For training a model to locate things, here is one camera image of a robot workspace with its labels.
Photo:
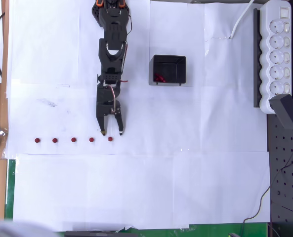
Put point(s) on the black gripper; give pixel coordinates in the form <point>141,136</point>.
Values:
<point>104,110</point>

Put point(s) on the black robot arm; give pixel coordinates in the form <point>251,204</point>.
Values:
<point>113,32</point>

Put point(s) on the black open box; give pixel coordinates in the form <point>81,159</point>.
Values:
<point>173,69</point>

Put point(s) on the white paper table cover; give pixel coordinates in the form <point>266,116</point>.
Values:
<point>146,185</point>

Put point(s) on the green cutting mat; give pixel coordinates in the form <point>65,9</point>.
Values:
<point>10,187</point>

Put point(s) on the grey rounded object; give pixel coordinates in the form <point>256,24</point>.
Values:
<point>3,229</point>

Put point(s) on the black power adapter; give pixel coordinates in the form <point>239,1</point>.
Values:
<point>284,111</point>

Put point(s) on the white power strip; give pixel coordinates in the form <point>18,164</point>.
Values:
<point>274,56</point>

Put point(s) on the black pegboard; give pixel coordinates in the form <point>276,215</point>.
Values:
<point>284,160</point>

